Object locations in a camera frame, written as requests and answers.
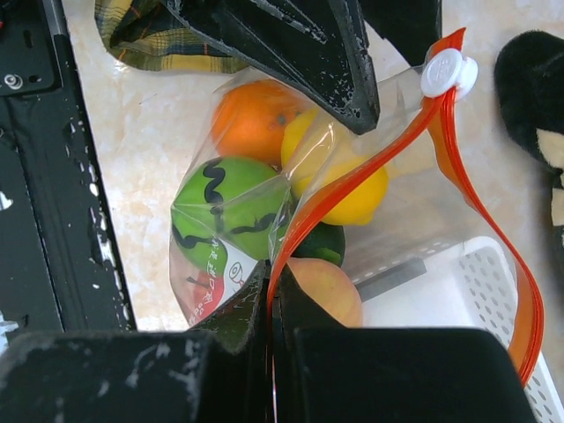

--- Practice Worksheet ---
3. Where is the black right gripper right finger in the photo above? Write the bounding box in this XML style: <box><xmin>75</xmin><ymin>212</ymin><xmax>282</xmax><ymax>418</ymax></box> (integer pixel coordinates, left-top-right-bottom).
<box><xmin>271</xmin><ymin>271</ymin><xmax>535</xmax><ymax>422</ymax></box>

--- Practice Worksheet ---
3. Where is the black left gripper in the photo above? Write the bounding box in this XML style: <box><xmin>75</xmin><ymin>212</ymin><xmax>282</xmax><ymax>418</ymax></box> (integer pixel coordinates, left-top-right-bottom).
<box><xmin>165</xmin><ymin>0</ymin><xmax>442</xmax><ymax>135</ymax></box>

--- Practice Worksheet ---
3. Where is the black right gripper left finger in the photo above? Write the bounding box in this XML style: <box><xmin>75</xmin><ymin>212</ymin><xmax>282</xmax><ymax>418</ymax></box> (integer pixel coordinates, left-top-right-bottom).
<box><xmin>1</xmin><ymin>262</ymin><xmax>269</xmax><ymax>422</ymax></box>

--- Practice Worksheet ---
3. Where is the orange peach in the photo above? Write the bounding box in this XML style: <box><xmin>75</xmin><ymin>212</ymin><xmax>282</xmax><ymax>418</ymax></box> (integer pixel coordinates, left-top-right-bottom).
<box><xmin>287</xmin><ymin>257</ymin><xmax>363</xmax><ymax>328</ymax></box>

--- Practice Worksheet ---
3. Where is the red apple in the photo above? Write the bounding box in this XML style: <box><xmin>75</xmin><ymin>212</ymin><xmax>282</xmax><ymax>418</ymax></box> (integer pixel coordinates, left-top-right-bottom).
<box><xmin>169</xmin><ymin>263</ymin><xmax>230</xmax><ymax>328</ymax></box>

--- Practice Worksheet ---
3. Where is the orange tangerine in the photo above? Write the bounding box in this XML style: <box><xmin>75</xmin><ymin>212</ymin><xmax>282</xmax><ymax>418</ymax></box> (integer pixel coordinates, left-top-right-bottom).
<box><xmin>211</xmin><ymin>79</ymin><xmax>308</xmax><ymax>167</ymax></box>

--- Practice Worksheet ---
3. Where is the yellow lemon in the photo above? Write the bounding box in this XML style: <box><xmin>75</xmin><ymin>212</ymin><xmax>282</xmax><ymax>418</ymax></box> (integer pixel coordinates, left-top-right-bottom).
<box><xmin>280</xmin><ymin>107</ymin><xmax>389</xmax><ymax>226</ymax></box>

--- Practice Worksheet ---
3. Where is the dark green avocado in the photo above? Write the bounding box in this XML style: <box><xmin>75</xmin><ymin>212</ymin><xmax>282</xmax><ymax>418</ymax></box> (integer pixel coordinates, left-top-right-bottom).
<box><xmin>292</xmin><ymin>222</ymin><xmax>346</xmax><ymax>267</ymax></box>

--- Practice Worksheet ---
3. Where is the clear zip bag orange zipper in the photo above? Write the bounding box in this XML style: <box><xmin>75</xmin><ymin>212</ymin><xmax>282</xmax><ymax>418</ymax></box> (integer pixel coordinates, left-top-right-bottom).
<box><xmin>170</xmin><ymin>29</ymin><xmax>544</xmax><ymax>382</ymax></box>

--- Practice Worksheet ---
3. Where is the white perforated plastic basket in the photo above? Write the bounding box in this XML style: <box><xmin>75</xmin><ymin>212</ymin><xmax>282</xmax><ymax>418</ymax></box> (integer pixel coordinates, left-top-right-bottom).
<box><xmin>343</xmin><ymin>235</ymin><xmax>564</xmax><ymax>423</ymax></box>

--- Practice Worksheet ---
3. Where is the green striped toy melon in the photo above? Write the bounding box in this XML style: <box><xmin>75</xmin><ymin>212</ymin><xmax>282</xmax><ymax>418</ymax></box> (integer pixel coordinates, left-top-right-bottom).
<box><xmin>171</xmin><ymin>156</ymin><xmax>293</xmax><ymax>275</ymax></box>

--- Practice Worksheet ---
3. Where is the yellow black plaid shirt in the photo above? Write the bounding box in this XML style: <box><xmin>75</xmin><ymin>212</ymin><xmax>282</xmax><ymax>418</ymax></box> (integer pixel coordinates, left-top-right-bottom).
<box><xmin>94</xmin><ymin>1</ymin><xmax>249</xmax><ymax>74</ymax></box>

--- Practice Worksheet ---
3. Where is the black floral plush pillow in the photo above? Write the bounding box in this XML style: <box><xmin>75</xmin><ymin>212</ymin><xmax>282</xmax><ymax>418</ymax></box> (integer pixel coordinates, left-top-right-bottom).
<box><xmin>493</xmin><ymin>30</ymin><xmax>563</xmax><ymax>265</ymax></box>

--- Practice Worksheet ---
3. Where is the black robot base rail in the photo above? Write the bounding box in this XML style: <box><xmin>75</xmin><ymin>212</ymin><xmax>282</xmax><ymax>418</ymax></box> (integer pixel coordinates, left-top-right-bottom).
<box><xmin>1</xmin><ymin>1</ymin><xmax>136</xmax><ymax>348</ymax></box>

